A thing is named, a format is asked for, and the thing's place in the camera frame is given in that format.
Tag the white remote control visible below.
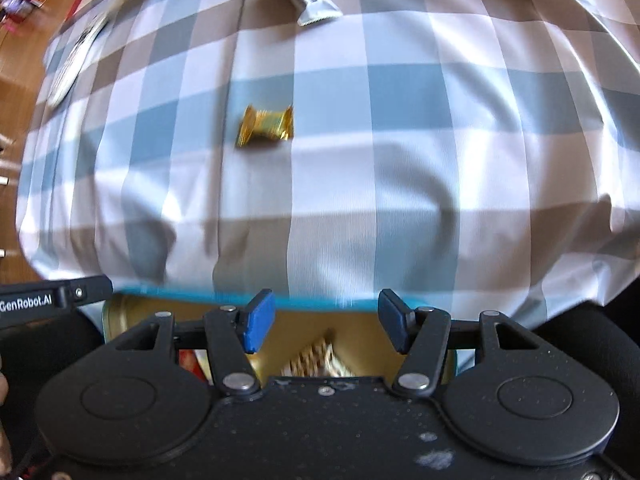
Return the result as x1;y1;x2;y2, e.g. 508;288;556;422
47;12;110;108

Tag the brown heart pattern packet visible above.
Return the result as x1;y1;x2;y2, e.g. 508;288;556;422
280;330;356;378

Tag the white sesame crisp packet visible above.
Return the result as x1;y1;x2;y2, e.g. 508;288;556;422
290;0;343;27

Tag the black trouser leg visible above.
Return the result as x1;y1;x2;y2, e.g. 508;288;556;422
534;304;639;477

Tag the checkered blue grey tablecloth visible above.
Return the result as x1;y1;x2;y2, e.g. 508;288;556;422
15;0;639;326

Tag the red white snack packet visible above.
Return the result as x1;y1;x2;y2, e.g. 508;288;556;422
178;350;208;382

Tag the person left hand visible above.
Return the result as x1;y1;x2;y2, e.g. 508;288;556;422
0;353;13;476

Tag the gold candy wrapper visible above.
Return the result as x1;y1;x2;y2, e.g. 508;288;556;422
235;105;294;148

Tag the gold metal tin tray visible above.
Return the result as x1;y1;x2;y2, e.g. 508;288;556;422
101;287;459;386

